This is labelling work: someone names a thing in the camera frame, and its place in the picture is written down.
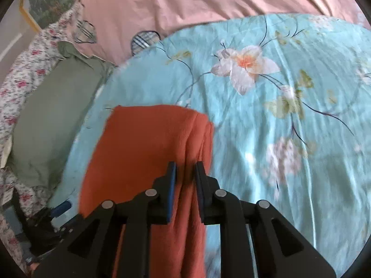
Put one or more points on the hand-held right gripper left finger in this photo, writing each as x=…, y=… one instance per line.
x=171, y=191

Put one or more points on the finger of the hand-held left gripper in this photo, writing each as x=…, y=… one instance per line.
x=61, y=208

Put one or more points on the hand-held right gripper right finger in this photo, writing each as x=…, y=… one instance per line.
x=200, y=192

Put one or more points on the orange knit sweater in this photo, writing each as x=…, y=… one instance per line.
x=145, y=150

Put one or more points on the green pillow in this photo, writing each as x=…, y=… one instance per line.
x=55, y=115

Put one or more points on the light blue floral bed sheet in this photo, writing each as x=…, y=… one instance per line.
x=275, y=121

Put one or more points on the white floral pillow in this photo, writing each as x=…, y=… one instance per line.
x=20, y=75

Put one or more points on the pink quilt with plaid hearts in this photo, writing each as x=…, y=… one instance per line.
x=208, y=3

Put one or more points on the yellow framed picture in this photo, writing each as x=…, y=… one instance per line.
x=46, y=0

